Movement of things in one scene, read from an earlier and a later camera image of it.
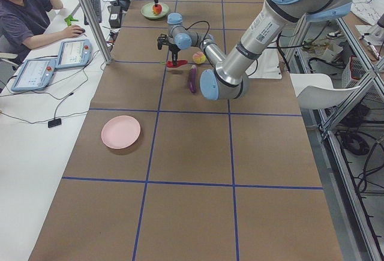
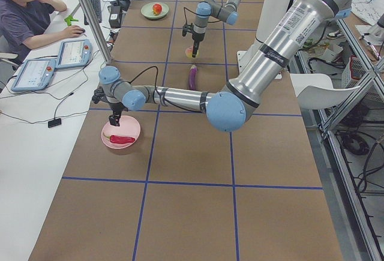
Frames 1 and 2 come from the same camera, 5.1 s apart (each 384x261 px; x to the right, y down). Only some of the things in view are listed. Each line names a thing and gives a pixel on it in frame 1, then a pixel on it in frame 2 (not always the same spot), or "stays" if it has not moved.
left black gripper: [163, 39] → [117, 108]
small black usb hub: [54, 122] stays
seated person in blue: [24, 17] stays
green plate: [147, 9] stays
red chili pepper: [169, 63] → [120, 140]
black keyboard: [95, 2] stays
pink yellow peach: [199, 57] → [189, 52]
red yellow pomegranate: [157, 10] stays
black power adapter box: [115, 15] stays
